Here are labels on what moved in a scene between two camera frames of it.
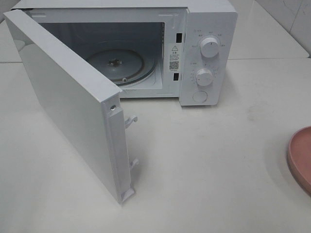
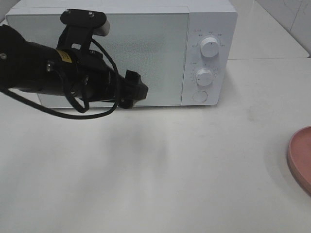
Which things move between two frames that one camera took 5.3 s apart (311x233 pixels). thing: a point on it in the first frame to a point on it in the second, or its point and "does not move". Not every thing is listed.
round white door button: (199, 96) does not move
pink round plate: (299, 155) does not move
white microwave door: (86, 104) to (156, 45)
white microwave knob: (204, 77) does not move
